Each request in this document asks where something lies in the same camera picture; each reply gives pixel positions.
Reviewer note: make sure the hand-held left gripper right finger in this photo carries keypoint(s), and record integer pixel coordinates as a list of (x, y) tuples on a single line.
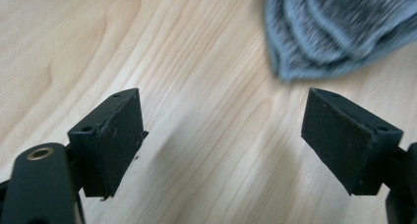
[(347, 142)]

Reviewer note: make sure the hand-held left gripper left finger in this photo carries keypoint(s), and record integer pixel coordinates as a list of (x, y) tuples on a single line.
[(109, 145)]

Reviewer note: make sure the grey cloth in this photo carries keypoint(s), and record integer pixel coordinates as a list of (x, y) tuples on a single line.
[(337, 30)]

